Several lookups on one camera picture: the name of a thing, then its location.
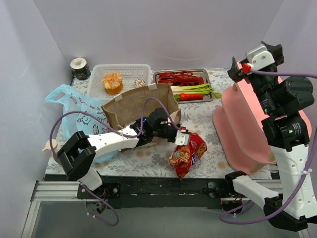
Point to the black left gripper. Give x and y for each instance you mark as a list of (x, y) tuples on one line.
[(172, 133)]

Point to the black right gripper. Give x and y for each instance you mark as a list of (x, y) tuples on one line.
[(238, 72)]

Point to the brown paper bag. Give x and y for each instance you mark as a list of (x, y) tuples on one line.
[(129, 106)]

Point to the red snack packet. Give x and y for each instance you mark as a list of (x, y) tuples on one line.
[(185, 156)]

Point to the red toy lobster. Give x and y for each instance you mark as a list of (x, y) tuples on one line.
[(182, 78)]

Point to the green toy vegetable stalks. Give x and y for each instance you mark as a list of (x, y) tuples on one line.
[(202, 89)]

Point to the toy fried bread piece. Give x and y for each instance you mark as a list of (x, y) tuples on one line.
[(112, 83)]

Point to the light blue plastic grocery bag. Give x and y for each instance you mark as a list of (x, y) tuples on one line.
[(73, 100)]

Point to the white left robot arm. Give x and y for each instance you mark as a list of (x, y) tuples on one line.
[(77, 154)]

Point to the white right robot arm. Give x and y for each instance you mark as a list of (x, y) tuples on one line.
[(287, 135)]

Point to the orange toy carrot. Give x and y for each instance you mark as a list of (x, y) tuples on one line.
[(182, 97)]

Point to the floral patterned table mat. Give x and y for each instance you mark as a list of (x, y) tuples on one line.
[(153, 161)]

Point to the stainless steel tray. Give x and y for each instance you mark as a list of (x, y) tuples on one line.
[(196, 72)]

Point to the white plastic perforated basket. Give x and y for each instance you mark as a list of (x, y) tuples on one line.
[(128, 72)]

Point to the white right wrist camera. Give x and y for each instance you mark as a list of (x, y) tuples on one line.
[(257, 58)]

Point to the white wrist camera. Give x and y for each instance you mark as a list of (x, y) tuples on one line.
[(182, 137), (257, 58)]

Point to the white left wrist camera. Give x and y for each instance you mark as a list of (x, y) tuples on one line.
[(182, 137)]

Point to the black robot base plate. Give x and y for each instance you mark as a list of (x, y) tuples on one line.
[(152, 192)]

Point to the aluminium frame rail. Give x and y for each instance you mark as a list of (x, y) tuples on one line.
[(52, 189)]

